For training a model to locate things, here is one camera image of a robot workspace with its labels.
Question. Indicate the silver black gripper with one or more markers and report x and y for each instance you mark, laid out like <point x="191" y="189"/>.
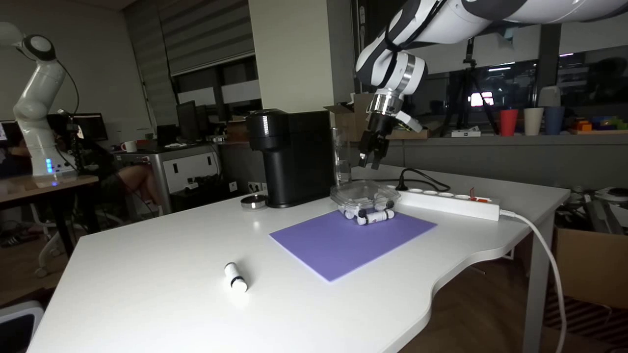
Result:
<point x="393" y="77"/>

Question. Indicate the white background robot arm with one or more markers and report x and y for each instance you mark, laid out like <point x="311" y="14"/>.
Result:
<point x="34" y="103"/>

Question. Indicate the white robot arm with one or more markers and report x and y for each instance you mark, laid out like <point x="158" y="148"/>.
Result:
<point x="458" y="20"/>

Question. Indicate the clear plastic container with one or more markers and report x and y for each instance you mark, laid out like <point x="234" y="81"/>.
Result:
<point x="354" y="195"/>

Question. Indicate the cardboard box on sill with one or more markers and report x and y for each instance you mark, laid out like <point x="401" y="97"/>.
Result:
<point x="354" y="120"/>

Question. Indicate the black coffee machine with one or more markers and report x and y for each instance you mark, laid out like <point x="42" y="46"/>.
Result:
<point x="297" y="154"/>

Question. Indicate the purple paper mat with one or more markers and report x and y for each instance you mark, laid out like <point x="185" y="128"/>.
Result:
<point x="332" y="246"/>

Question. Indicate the white power strip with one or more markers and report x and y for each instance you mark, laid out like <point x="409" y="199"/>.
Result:
<point x="460" y="205"/>

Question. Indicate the round metal drip tray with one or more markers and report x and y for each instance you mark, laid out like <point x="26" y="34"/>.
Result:
<point x="254" y="201"/>

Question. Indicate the red cup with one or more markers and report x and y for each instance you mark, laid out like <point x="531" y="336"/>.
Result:
<point x="507" y="122"/>

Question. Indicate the white cup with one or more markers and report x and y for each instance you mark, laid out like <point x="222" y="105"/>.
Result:
<point x="533" y="120"/>

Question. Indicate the white marker on table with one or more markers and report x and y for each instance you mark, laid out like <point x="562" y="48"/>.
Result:
<point x="234" y="277"/>

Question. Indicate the grey cabinet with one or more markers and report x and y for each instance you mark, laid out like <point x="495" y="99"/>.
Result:
<point x="177" y="169"/>

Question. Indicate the blue cup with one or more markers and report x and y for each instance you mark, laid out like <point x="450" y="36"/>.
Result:
<point x="554" y="120"/>

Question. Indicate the cardboard box on floor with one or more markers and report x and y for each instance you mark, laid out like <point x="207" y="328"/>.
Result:
<point x="593" y="265"/>

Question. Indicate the wooden side desk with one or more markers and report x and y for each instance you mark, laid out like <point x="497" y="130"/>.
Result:
<point x="24" y="189"/>

